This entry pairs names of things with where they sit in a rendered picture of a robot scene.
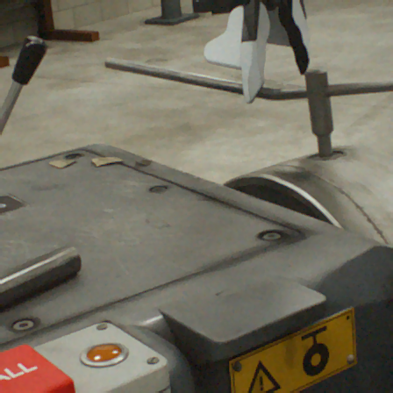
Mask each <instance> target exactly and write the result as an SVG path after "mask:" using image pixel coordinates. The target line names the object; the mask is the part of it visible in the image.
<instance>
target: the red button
mask: <svg viewBox="0 0 393 393"><path fill-rule="evenodd" d="M0 393H76V392H75V382H74V380H73V379H72V378H70V377H69V376H68V375H67V374H66V373H65V372H62V371H61V370H60V369H59V368H57V367H56V366H55V365H54V364H53V363H52V362H50V361H49V360H48V359H46V358H45V356H42V355H41V354H39V353H38V352H37V351H36V350H35V349H34V348H31V347H30V346H29V345H27V344H25V345H22V346H20V347H16V348H12V349H10V350H7V351H4V352H2V353H0Z"/></svg>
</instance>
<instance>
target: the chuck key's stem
mask: <svg viewBox="0 0 393 393"><path fill-rule="evenodd" d="M304 77H305V83H306V94H307V102H308V108H309V113H310V120H311V131H312V133H313V134H314V135H315V136H316V137H317V143H318V154H319V158H331V157H333V156H334V154H332V142H331V135H330V134H331V133H332V132H333V131H334V128H333V121H332V109H331V97H330V96H329V97H328V96H326V94H325V87H326V85H329V84H328V77H327V71H326V69H324V68H315V69H310V70H307V71H306V72H305V73H304Z"/></svg>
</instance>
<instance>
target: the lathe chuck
mask: <svg viewBox="0 0 393 393"><path fill-rule="evenodd" d="M332 152H333V153H339V154H343V155H342V156H341V157H338V158H334V159H329V160H314V159H311V157H313V156H315V155H318V151H316V152H313V153H311V154H306V155H304V156H301V157H298V158H293V159H290V160H288V161H283V162H281V163H278V164H275V165H273V166H289V167H294V168H300V169H302V170H304V171H306V172H309V173H313V174H314V175H317V176H319V177H321V179H323V180H325V181H328V182H329V183H330V184H331V185H332V186H334V187H335V188H336V189H338V190H340V191H341V192H342V193H343V194H344V195H346V197H348V198H349V199H350V200H351V201H352V202H353V203H354V204H355V205H356V206H357V207H358V208H359V209H360V210H361V211H362V212H363V213H364V215H365V216H366V217H367V218H368V220H370V221H371V224H372V225H373V226H374V227H375V228H376V230H377V231H378V232H379V233H380V236H382V238H383V240H384V241H385V243H386V244H388V245H390V246H393V157H392V156H388V155H387V154H385V153H382V152H380V151H378V150H376V149H374V148H368V147H364V146H355V145H341V146H332Z"/></svg>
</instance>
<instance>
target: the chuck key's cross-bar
mask: <svg viewBox="0 0 393 393"><path fill-rule="evenodd" d="M104 65H105V66H106V68H109V69H113V70H121V71H125V72H130V73H134V74H138V75H145V76H149V77H153V78H157V79H165V80H170V81H173V82H180V83H185V84H189V85H194V86H197V87H202V88H210V89H217V90H221V91H225V92H229V93H233V94H237V95H242V96H243V83H242V82H235V81H231V80H227V79H218V78H214V77H210V76H206V75H198V74H194V73H190V72H186V71H177V70H173V69H169V68H161V67H157V66H153V65H149V64H145V63H140V62H132V61H125V60H120V59H116V58H111V57H108V58H107V59H106V60H105V62H104ZM390 91H393V79H389V80H379V81H369V82H351V83H341V84H332V85H326V87H325V94H326V96H328V97H329V96H348V95H359V94H369V93H379V92H390ZM256 97H258V98H261V99H266V100H269V101H289V100H298V99H307V94H306V86H304V87H295V88H286V89H272V88H267V87H261V89H260V90H259V94H258V95H257V96H256Z"/></svg>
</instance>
